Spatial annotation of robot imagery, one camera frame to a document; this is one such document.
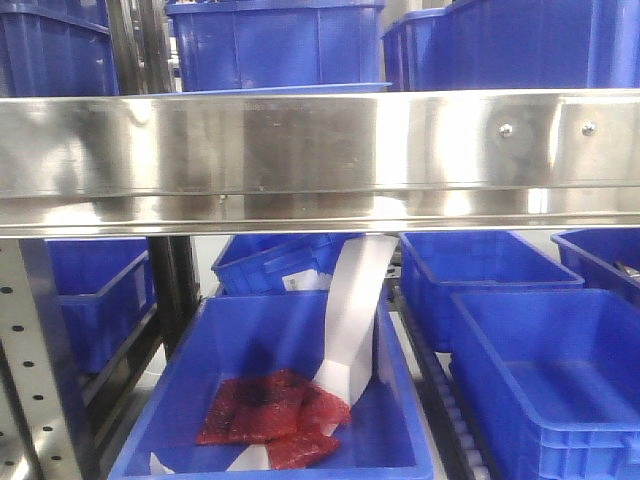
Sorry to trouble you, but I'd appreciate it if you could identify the blue bin upper middle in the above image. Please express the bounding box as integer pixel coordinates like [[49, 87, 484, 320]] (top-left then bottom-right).
[[165, 1, 386, 91]]

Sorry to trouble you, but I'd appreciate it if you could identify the blue bin lower right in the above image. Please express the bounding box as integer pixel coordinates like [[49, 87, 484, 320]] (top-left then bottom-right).
[[451, 289, 639, 479]]

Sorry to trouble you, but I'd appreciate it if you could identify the blue bin behind right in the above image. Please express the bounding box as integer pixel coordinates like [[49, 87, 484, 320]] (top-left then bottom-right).
[[400, 230, 584, 353]]

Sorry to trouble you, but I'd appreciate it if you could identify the red mesh bag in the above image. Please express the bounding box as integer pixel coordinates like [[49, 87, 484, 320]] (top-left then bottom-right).
[[195, 369, 351, 470]]

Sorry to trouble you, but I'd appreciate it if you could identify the stainless steel shelf beam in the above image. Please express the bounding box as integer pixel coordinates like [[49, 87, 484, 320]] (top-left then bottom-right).
[[1, 89, 639, 238]]

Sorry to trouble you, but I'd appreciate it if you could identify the blue bin upper right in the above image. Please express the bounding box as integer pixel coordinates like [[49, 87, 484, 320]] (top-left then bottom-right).
[[383, 1, 639, 91]]

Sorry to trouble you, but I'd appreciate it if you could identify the tilted blue bin behind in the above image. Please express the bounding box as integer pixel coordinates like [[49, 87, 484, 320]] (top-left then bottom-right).
[[211, 233, 359, 295]]

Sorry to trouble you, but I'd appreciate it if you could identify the blue bin far right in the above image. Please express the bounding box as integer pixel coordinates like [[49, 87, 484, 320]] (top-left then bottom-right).
[[551, 228, 639, 307]]

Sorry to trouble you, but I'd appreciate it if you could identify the blue bin with red bags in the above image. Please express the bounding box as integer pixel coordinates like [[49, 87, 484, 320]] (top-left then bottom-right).
[[109, 292, 434, 479]]

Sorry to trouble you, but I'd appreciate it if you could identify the blue bin upper left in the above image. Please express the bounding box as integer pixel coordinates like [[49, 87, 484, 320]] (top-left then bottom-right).
[[1, 1, 119, 97]]

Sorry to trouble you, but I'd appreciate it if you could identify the white paper strip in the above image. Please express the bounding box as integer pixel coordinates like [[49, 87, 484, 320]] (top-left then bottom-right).
[[314, 235, 398, 406]]

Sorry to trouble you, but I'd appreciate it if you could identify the blue bin lower left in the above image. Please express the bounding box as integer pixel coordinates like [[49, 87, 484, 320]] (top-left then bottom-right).
[[46, 237, 156, 374]]

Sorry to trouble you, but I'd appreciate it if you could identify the perforated steel shelf post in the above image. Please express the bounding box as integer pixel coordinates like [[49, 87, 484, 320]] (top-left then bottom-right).
[[1, 239, 99, 479]]

